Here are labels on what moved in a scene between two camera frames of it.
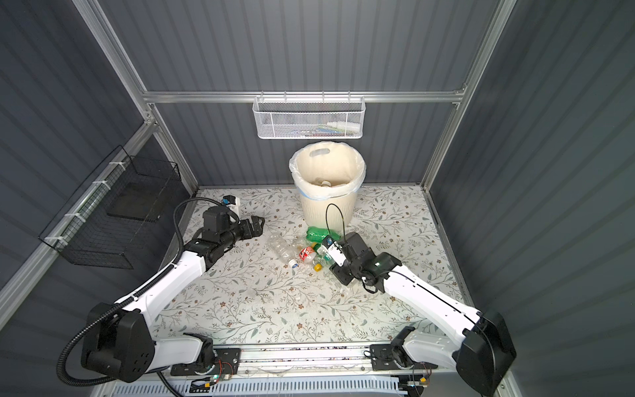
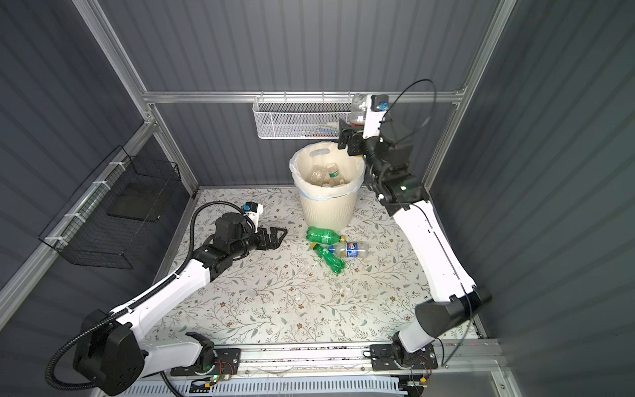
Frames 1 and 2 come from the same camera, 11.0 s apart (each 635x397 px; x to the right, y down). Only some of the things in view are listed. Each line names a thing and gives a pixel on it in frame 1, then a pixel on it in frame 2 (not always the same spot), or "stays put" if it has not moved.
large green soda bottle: [317, 234] stays put
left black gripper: [256, 227] → [274, 241]
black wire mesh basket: [110, 219] stays put
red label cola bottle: [307, 254] → [358, 107]
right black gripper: [339, 273] → [355, 136]
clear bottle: [286, 251] → [317, 175]
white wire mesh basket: [306, 117] stays put
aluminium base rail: [293, 360] stays put
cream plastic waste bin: [327, 175] stays put
